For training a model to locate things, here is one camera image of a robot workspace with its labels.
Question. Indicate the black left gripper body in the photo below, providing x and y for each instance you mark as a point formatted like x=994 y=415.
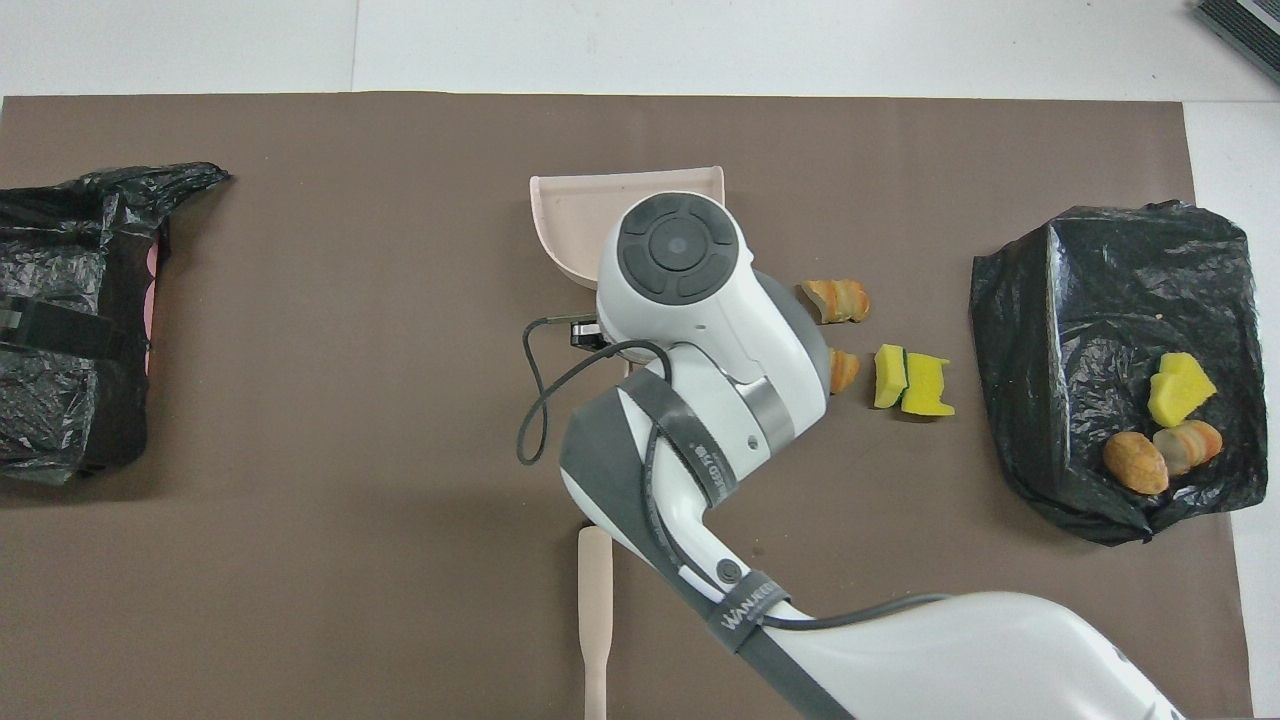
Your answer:
x=15 y=320

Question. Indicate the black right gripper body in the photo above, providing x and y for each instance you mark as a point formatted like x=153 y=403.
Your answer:
x=586 y=333

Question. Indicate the beige plastic dustpan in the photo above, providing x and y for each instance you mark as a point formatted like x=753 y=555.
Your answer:
x=570 y=215

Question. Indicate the striped croissant piece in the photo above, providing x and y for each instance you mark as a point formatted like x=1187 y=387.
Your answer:
x=843 y=370
x=838 y=300

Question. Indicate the beige hand brush black bristles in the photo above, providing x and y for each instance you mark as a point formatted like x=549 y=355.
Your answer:
x=595 y=600

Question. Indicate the yellow sponge piece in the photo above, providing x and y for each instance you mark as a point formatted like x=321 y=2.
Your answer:
x=928 y=386
x=890 y=376

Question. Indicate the brown bread roll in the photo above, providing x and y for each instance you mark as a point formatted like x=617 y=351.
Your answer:
x=1135 y=462

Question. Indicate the large yellow sponge chunk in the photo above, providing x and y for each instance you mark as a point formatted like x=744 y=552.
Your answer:
x=1180 y=388

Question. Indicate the orange striped bread piece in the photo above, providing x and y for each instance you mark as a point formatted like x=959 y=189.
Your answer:
x=1187 y=445

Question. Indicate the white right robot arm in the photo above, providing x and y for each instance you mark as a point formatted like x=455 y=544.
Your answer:
x=700 y=320

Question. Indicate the black bag lined pink bin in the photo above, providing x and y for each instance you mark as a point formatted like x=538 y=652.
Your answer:
x=60 y=420

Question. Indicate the brown table mat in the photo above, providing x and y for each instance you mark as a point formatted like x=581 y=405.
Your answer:
x=400 y=300

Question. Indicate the dark grey ribbed object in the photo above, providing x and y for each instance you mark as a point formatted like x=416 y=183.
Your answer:
x=1250 y=25

